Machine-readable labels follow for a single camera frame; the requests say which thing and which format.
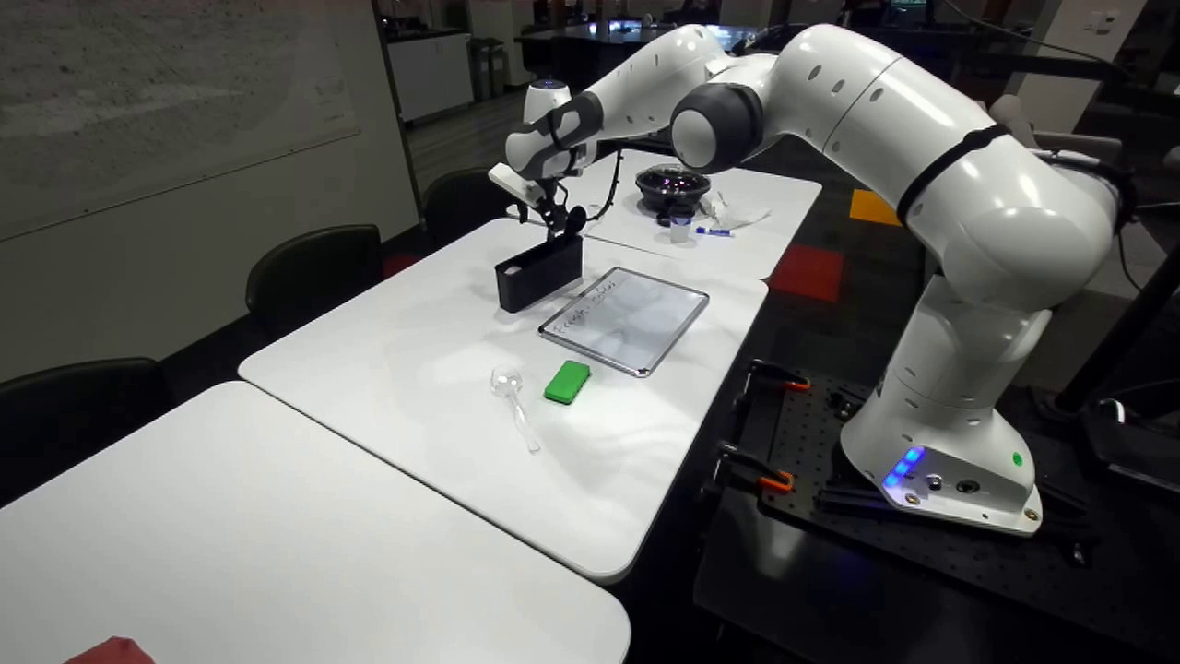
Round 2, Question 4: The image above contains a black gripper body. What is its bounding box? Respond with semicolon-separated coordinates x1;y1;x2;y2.
511;158;591;230

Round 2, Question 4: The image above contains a black cutlery holder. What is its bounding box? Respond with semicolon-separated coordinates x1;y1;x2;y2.
489;231;585;319

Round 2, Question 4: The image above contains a black office chair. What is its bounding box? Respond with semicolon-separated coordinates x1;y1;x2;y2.
240;220;386;343
0;354;177;508
422;162;519;247

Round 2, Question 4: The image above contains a black bowl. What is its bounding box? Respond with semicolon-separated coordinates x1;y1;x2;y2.
631;167;715;220

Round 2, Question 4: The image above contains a small framed whiteboard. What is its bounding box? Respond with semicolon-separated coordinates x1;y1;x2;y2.
536;261;715;380

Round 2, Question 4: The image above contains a green rectangular block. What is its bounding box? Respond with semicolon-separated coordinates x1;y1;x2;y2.
541;358;594;410

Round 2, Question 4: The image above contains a clear plastic spoon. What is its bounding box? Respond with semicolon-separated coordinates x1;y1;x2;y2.
487;367;545;458

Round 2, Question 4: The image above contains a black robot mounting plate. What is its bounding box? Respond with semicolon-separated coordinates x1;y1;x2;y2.
715;360;901;526

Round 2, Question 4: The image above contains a black equipment box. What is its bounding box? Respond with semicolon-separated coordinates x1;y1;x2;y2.
1076;389;1180;498

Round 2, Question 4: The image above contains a red crumpled cloth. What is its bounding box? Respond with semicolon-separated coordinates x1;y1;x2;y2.
64;636;161;664

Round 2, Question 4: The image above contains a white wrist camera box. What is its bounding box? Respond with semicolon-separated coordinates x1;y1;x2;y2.
482;158;536;208

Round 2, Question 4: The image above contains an orange handled clamp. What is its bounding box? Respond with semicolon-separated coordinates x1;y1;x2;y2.
712;444;801;501
735;358;819;403

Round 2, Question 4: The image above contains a large wall whiteboard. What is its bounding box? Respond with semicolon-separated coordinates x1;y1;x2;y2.
0;0;366;244

